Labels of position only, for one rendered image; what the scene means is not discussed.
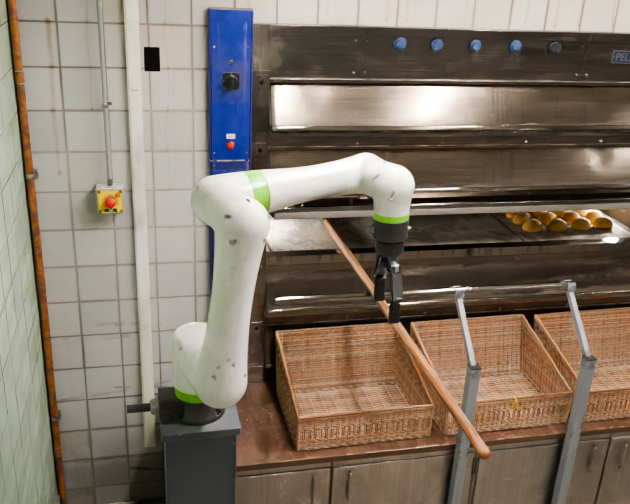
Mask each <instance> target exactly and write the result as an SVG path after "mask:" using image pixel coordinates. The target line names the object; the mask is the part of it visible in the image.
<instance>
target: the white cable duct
mask: <svg viewBox="0 0 630 504"><path fill-rule="evenodd" d="M123 2H124V23H125V44H126V65H127V85H128V106H129V127H130V148H131V169H132V190H133V210H134V231H135V252H136V273H137V294H138V314H139V335H140V356H141V377H142V398H143V404H144V403H150V400H151V399H154V382H153V358H152V333H151V309H150V285H149V260H148V236H147V212H146V187H145V163H144V138H143V114H142V90H141V65H140V41H139V16H138V0H123ZM143 419H144V439H145V447H156V431H155V415H151V411H149V412H143Z"/></svg>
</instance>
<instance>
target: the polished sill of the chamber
mask: <svg viewBox="0 0 630 504"><path fill-rule="evenodd" d="M349 250H350V251H351V252H352V254H353V255H354V257H355V258H356V260H357V261H358V262H361V261H375V258H376V254H377V253H376V251H375V247H370V248H349ZM612 250H630V237H621V238H596V239H571V240H546V241H521V242H496V243H470V244H445V245H420V246H404V252H403V253H402V254H401V255H399V256H398V257H397V260H407V259H429V258H452V257H475V256H498V255H521V254H543V253H566V252H589V251H612ZM338 262H349V261H348V259H347V258H346V256H345V255H344V253H343V252H342V250H341V249H320V250H294V251H269V252H266V266H270V265H293V264H315V263H338Z"/></svg>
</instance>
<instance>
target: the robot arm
mask: <svg viewBox="0 0 630 504"><path fill-rule="evenodd" d="M414 188H415V183H414V179H413V176H412V175H411V173H410V172H409V171H408V170H407V169H406V168H404V167H403V166H400V165H397V164H393V163H389V162H387V161H384V160H382V159H381V158H379V157H378V156H376V155H374V154H371V153H361V154H358V155H355V156H352V157H348V158H345V159H341V160H337V161H333V162H328V163H323V164H318V165H312V166H305V167H297V168H285V169H266V170H253V171H242V172H233V173H226V174H218V175H212V176H208V177H205V178H203V179H202V180H200V181H199V182H198V183H197V184H196V185H195V187H194V188H193V190H192V193H191V207H192V210H193V212H194V214H195V215H196V216H197V217H198V218H199V219H200V220H201V221H202V222H204V223H206V224H207V225H209V226H211V227H212V229H213V230H214V232H215V245H214V271H213V284H212V294H211V302H210V309H209V315H208V321H207V323H204V322H192V323H187V324H184V325H182V326H180V327H179V328H177V329H176V330H175V332H174V333H173V336H172V367H173V386H172V387H161V388H158V394H156V395H157V398H156V399H151V400H150V403H144V404H133V405H127V406H126V407H127V414H128V413H138V412H149V411H151V415H155V414H157V415H159V417H160V420H161V422H162V424H169V423H171V422H172V421H174V420H176V421H178V422H180V423H182V424H185V425H191V426H201V425H207V424H211V423H213V422H215V421H217V420H219V419H220V418H221V417H222V416H223V415H224V413H225V411H226V408H228V407H231V406H233V405H234V404H236V403H237V402H238V401H239V400H240V399H241V398H242V397H243V395H244V393H245V391H246V388H247V353H248V336H249V325H250V316H251V308H252V301H253V295H254V289H255V284H256V279H257V274H258V270H259V265H260V261H261V257H262V253H263V250H264V246H265V242H266V239H267V236H268V233H269V229H270V220H269V216H268V213H271V212H274V211H277V210H280V209H283V208H287V207H290V206H293V205H296V204H300V203H304V202H308V201H312V200H317V199H322V198H327V197H333V196H340V195H349V194H362V193H363V194H366V195H368V196H370V197H372V198H373V203H374V213H373V224H372V228H371V229H367V233H372V235H373V237H374V238H375V239H376V241H375V251H376V253H377V254H376V258H375V262H374V266H373V270H372V271H373V273H375V274H374V277H375V278H374V299H373V300H374V302H376V301H384V297H385V277H387V278H388V283H389V289H390V296H391V299H389V312H388V324H396V323H399V322H400V306H401V302H404V297H403V286H402V275H401V267H402V266H401V264H398V260H397V257H398V256H399V255H401V254H402V253H403V252H404V241H405V240H406V239H407V238H408V230H410V229H411V227H408V226H409V211H410V204H411V199H412V196H413V193H414ZM376 268H377V269H376Z"/></svg>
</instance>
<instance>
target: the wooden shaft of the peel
mask: <svg viewBox="0 0 630 504"><path fill-rule="evenodd" d="M323 224H324V225H325V227H326V228H327V230H328V231H329V233H330V234H331V236H332V237H333V239H334V240H335V242H336V243H337V245H338V246H339V248H340V249H341V250H342V252H343V253H344V255H345V256H346V258H347V259H348V261H349V262H350V264H351V265H352V267H353V268H354V270H355V271H356V273H357V274H358V276H359V277H360V279H361V280H362V282H363V283H364V285H365V286H366V288H367V289H368V291H369V292H370V294H371V295H372V297H373V298H374V284H373V283H372V281H371V280H370V278H369V277H368V275H367V274H366V273H365V271H364V270H363V268H362V267H361V265H360V264H359V262H358V261H357V260H356V258H355V257H354V255H353V254H352V252H351V251H350V250H349V248H348V247H347V245H346V244H345V242H344V241H343V240H342V238H341V237H340V235H339V234H338V232H337V231H336V229H335V228H334V227H333V225H332V224H331V222H330V221H329V219H324V220H323ZM376 303H377V304H378V306H379V307H380V309H381V310H382V312H383V313H384V315H385V316H386V318H387V319H388V312H389V306H388V304H387V303H386V301H385V300H384V301H376ZM391 325H392V327H393V328H394V330H395V331H396V333H397V334H398V336H399V337H400V338H401V340H402V341H403V343H404V344H405V346H406V347H407V349H408V350H409V352H410V353H411V355H412V356H413V358H414V359H415V361H416V362H417V364H418V365H419V367H420V368H421V370H422V371H423V373H424V374H425V376H426V377H427V379H428V380H429V382H430V383H431V385H432V386H433V388H434V389H435V391H436V392H437V394H438V395H439V397H440V398H441V400H442V401H443V403H444V404H445V406H446V407H447V409H448V410H449V412H450V413H451V415H452V416H453V418H454V419H455V421H456V422H457V424H458V425H459V426H460V428H461V429H462V431H463V432H464V434H465V435H466V437H467V438H468V440H469V441H470V443H471V444H472V446H473V447H474V449H475V450H476V452H477V453H478V455H479V456H480V458H482V459H483V460H486V459H488V458H489V457H490V455H491V453H490V450H489V449H488V448H487V446H486V445H485V443H484V442H483V440H482V439H481V437H480V436H479V435H478V433H477V432H476V430H475V429H474V427H473V426H472V425H471V423H470V422H469V420H468V419H467V417H466V416H465V415H464V413H463V412H462V410H461V409H460V407H459V406H458V404H457V403H456V402H455V400H454V399H453V397H452V396H451V394H450V393H449V392H448V390H447V389H446V387H445V386H444V384H443V383H442V382H441V380H440V379H439V377H438V376H437V374H436V373H435V371H434V370H433V369H432V367H431V366H430V364H429V363H428V361H427V360H426V359H425V357H424V356H423V354H422V353H421V351H420V350H419V349H418V347H417V346H416V344H415V343H414V341H413V340H412V338H411V337H410V336H409V334H408V333H407V331H406V330H405V328H404V327H403V326H402V324H401V323H400V322H399V323H396V324H391Z"/></svg>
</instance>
